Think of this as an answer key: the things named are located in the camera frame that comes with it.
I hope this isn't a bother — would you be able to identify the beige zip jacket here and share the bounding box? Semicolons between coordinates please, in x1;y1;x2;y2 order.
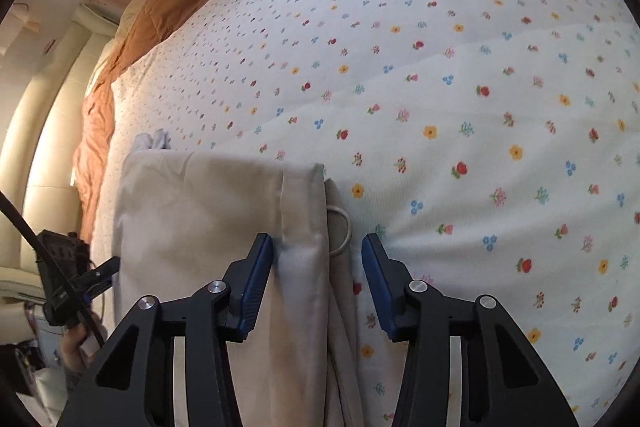
112;150;363;426

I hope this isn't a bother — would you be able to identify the person's left hand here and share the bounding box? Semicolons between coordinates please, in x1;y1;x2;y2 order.
60;323;96;395

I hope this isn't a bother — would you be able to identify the cream padded headboard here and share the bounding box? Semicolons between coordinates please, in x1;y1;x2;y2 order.
0;3;120;308

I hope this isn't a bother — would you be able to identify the floral white bed sheet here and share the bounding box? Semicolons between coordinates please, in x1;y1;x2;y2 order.
91;0;639;426

